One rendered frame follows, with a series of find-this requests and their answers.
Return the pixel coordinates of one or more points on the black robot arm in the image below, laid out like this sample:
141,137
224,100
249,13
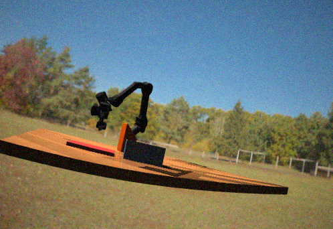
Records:
117,99

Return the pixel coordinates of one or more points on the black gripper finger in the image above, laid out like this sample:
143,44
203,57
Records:
103,111
100,127

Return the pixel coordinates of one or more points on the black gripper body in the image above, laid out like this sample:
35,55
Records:
105,117

